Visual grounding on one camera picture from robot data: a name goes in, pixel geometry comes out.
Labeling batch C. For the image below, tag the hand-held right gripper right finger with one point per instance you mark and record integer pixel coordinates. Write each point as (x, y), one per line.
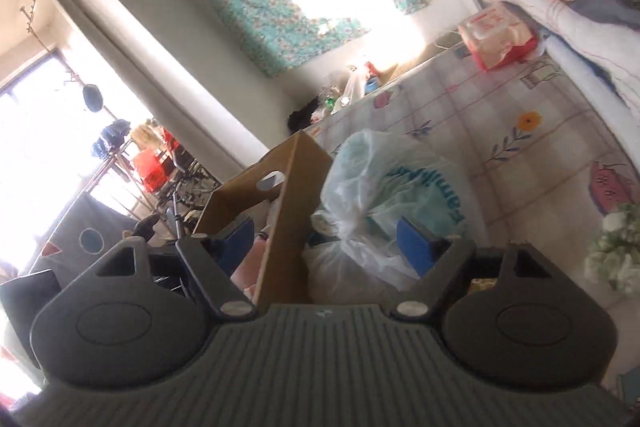
(416, 247)

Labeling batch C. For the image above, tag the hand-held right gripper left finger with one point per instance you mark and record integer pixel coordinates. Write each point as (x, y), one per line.
(237, 244)

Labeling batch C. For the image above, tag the pink plush toy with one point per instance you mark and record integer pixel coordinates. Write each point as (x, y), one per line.
(250, 264)

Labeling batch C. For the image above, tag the brown cardboard box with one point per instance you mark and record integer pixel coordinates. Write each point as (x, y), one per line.
(295, 217)

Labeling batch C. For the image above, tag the white plastic bag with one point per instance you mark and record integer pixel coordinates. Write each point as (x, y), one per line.
(370, 187)

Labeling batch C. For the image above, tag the bicycle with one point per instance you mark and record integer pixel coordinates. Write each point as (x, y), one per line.
(187, 187)

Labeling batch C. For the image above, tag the red plastic stool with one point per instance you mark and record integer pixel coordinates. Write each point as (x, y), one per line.
(150, 169)

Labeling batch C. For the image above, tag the black bag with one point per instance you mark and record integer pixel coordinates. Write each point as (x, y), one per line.
(305, 117)

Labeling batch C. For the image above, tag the grey cloth with shapes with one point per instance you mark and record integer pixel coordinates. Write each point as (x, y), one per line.
(90, 227)

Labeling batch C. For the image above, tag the checked printed bed sheet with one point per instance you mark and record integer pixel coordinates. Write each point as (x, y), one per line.
(500, 122)

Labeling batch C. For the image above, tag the blue hanging cloth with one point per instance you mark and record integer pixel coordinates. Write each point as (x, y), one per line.
(112, 137)

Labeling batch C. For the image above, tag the clear plastic bag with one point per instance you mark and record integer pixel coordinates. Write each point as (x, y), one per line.
(356, 89)

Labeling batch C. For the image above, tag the green scrunchie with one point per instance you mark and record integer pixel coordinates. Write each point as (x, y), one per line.
(617, 252)

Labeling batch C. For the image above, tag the red wet wipes pack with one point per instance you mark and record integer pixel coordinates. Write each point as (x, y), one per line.
(492, 37)

